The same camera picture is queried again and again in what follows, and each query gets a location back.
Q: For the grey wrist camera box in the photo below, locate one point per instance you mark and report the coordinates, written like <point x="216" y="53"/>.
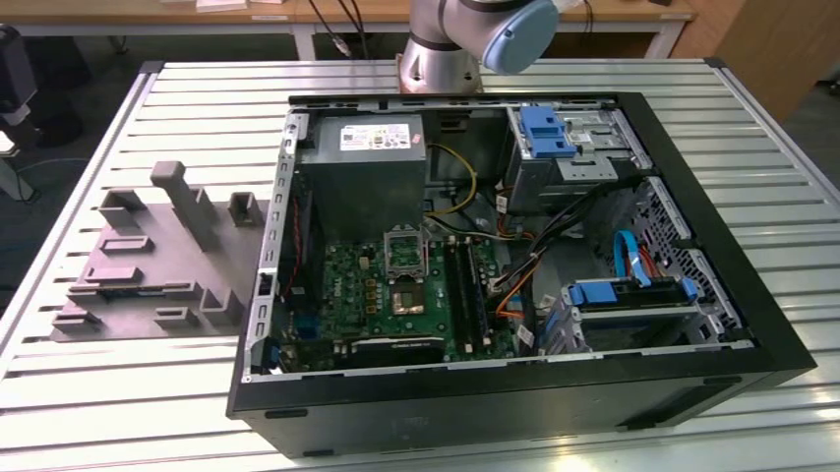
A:
<point x="8" y="133"/>

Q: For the long blue expansion slot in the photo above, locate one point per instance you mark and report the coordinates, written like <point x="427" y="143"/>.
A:
<point x="307" y="327"/>

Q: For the blue plastic drive latch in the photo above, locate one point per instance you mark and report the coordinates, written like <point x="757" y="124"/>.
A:
<point x="541" y="130"/>

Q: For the silver metal drive cage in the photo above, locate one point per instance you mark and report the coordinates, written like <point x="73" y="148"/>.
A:
<point x="583" y="172"/>

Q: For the Nvidia graphics card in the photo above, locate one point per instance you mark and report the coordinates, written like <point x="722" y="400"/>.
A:
<point x="394" y="346"/>

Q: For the black RAM slot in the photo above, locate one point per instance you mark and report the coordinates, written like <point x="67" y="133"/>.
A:
<point x="479" y="295"/>
<point x="459" y="295"/>

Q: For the green motherboard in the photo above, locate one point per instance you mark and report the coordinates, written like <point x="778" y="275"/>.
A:
<point x="347" y="300"/>

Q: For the white stand leg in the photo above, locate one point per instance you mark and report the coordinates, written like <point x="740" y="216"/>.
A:
<point x="13" y="182"/>

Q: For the white box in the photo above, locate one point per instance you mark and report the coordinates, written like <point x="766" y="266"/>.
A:
<point x="223" y="6"/>

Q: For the wooden desk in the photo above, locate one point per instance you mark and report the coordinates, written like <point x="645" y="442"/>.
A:
<point x="624" y="14"/>

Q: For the black chair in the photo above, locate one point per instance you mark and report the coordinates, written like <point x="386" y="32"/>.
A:
<point x="59" y="98"/>

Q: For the wooden cabinet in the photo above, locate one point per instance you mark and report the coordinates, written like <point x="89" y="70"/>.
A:
<point x="774" y="49"/>

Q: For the black PC case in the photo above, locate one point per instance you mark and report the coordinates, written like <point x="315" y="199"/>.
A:
<point x="459" y="418"/>

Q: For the hard disk in blue carrier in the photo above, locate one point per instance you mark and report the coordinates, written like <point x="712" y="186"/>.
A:
<point x="593" y="294"/>

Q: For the metal disk bay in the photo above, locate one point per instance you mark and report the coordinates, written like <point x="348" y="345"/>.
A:
<point x="636" y="313"/>

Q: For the CPU socket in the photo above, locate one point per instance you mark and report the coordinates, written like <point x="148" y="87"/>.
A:
<point x="407" y="301"/>

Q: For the grey Dell power supply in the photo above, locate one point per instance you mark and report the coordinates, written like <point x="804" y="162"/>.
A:
<point x="367" y="196"/>

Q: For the grey parts rack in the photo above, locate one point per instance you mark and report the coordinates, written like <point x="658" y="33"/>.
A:
<point x="176" y="246"/>

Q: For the RAM stick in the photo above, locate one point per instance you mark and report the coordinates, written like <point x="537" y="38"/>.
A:
<point x="149" y="293"/>

